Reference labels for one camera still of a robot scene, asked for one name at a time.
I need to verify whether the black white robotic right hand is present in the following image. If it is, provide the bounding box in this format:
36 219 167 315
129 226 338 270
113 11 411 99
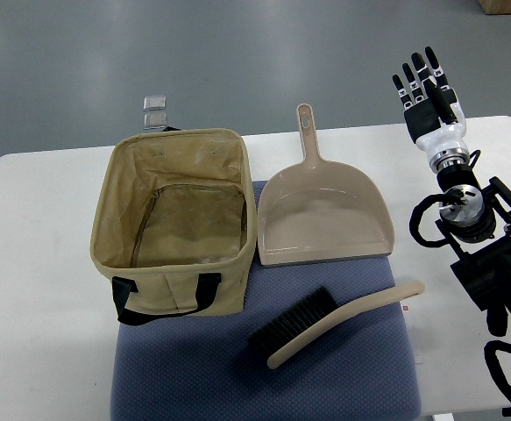
393 46 470 172

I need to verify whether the pink hand broom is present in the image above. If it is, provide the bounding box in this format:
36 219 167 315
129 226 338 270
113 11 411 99
248 280 425 369

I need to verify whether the yellow fabric bag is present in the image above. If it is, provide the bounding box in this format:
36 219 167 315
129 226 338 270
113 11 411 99
90 129 257 325

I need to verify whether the brown cardboard box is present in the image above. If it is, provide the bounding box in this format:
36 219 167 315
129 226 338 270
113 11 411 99
478 0 511 15

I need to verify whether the pink plastic dustpan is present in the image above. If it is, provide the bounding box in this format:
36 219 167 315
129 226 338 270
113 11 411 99
258 103 394 266

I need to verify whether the lower clear floor marker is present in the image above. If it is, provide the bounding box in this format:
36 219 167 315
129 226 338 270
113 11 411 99
144 111 167 130

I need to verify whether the clear floor marker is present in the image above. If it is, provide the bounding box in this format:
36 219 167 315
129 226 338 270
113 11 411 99
144 111 167 130
143 95 167 111

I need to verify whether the upper clear floor marker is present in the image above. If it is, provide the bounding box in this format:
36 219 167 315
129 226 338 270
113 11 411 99
143 95 167 111

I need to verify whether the blue quilted mat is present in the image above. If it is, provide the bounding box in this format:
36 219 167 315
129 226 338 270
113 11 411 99
109 179 422 421

